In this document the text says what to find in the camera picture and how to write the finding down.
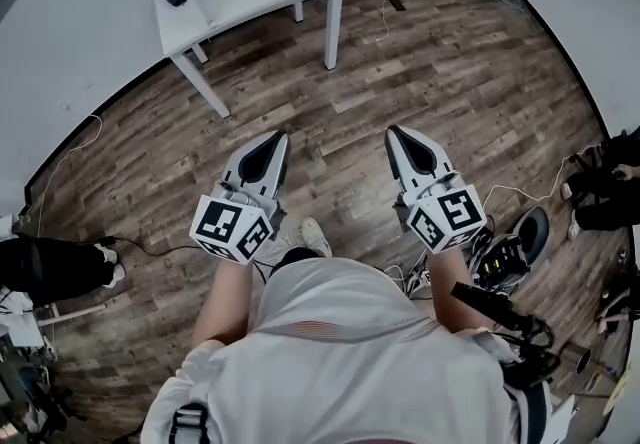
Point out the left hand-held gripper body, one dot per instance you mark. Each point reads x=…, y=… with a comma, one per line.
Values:
x=220, y=227

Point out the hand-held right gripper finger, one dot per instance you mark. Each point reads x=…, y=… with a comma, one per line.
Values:
x=440, y=162
x=396, y=164

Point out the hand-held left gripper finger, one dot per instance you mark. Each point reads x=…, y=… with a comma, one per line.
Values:
x=234, y=164
x=279, y=172

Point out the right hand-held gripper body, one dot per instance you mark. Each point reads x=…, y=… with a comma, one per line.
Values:
x=445, y=217

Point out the person's left forearm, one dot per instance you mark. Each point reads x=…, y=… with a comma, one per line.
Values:
x=225, y=302

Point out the person's right forearm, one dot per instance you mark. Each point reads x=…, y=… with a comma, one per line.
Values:
x=450, y=292

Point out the person's white shoe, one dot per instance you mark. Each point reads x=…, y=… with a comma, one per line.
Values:
x=316, y=234

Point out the grey and black round device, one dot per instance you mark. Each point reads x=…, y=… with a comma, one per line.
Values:
x=520, y=242

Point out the person's black trouser leg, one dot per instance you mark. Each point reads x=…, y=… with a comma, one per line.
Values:
x=300, y=254

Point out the flat black floor box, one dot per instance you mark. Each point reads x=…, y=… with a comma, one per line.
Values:
x=397, y=3

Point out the wooden stick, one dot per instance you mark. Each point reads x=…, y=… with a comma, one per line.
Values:
x=75, y=313

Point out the person's white shirt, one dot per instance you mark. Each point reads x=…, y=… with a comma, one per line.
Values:
x=340, y=362

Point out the metal tube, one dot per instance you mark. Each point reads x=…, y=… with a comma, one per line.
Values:
x=582, y=359

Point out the pile of cluttered equipment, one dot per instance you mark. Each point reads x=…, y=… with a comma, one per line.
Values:
x=25, y=362

